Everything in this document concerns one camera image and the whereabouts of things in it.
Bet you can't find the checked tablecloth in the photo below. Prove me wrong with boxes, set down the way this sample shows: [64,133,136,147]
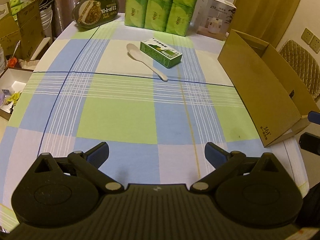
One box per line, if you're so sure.
[0,12,311,233]

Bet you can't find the double wall socket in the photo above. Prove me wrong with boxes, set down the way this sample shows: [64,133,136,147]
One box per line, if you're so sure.
[301,28,320,54]

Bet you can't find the white tray with items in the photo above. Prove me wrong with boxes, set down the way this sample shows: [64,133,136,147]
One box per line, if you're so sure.
[1,68,33,121]

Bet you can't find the quilted chair cushion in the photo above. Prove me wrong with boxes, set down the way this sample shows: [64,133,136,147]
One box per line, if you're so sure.
[279,40,320,102]

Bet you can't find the white plastic spoon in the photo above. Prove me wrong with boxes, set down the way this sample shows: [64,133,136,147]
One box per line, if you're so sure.
[126,43,168,82]

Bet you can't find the dark oval food tray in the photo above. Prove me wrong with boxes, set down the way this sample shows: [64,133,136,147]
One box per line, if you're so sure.
[72,0,119,29]

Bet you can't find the white humidifier box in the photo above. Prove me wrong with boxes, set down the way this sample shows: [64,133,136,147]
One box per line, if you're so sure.
[195,0,236,41]

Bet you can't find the green spray medicine box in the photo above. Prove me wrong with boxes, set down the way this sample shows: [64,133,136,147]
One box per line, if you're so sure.
[139,38,182,69]

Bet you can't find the green tissue multipack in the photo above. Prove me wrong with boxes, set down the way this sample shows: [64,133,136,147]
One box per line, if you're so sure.
[124,0,197,36]

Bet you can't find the small brown cardboard boxes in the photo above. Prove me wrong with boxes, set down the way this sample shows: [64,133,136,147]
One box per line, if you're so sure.
[1,0,45,60]

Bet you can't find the large brown cardboard box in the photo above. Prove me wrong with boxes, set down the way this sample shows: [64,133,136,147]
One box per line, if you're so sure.
[218,30,319,147]

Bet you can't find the wooden door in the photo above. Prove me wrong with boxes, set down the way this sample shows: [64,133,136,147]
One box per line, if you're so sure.
[230,0,300,47]

